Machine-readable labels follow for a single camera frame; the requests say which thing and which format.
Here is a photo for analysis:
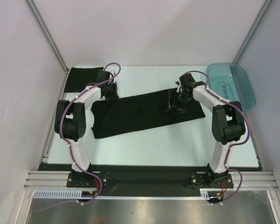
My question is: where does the black t shirt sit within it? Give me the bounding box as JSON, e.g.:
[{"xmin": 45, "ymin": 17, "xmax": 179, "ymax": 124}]
[
  {"xmin": 91, "ymin": 89, "xmax": 205, "ymax": 139},
  {"xmin": 64, "ymin": 67, "xmax": 103, "ymax": 93}
]

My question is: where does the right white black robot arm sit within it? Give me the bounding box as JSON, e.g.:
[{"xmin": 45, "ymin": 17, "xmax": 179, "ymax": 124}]
[{"xmin": 166, "ymin": 72, "xmax": 246, "ymax": 188}]

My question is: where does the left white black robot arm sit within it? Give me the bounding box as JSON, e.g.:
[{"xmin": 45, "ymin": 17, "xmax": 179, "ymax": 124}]
[{"xmin": 54, "ymin": 70, "xmax": 119, "ymax": 188}]

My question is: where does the folded black t shirt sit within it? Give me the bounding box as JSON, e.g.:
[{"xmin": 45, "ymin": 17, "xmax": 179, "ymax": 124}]
[{"xmin": 64, "ymin": 67, "xmax": 103, "ymax": 93}]

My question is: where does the teal transparent plastic bin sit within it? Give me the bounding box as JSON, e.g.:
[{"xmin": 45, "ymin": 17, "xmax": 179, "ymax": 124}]
[{"xmin": 206, "ymin": 63, "xmax": 256, "ymax": 111}]

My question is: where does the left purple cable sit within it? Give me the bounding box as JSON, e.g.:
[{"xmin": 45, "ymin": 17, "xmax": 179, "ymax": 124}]
[{"xmin": 35, "ymin": 62, "xmax": 121, "ymax": 210}]

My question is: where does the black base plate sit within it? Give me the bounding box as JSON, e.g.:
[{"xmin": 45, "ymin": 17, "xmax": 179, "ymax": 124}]
[{"xmin": 37, "ymin": 164, "xmax": 263, "ymax": 196}]

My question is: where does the aluminium frame rail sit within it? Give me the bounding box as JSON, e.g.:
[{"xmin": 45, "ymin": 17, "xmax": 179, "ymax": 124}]
[{"xmin": 24, "ymin": 171, "xmax": 279, "ymax": 191}]

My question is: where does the right aluminium corner post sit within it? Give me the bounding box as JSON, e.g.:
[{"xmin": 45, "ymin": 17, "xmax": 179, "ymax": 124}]
[{"xmin": 232, "ymin": 0, "xmax": 274, "ymax": 64}]

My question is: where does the aluminium corner post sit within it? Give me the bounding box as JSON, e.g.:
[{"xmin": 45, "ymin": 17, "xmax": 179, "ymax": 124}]
[
  {"xmin": 232, "ymin": 0, "xmax": 274, "ymax": 64},
  {"xmin": 24, "ymin": 0, "xmax": 69, "ymax": 73}
]

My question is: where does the left aluminium corner post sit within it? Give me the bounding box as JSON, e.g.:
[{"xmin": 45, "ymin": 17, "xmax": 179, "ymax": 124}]
[{"xmin": 24, "ymin": 0, "xmax": 69, "ymax": 73}]

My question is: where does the white slotted cable duct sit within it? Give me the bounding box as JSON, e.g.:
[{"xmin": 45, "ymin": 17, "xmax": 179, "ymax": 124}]
[{"xmin": 34, "ymin": 190, "xmax": 97, "ymax": 199}]

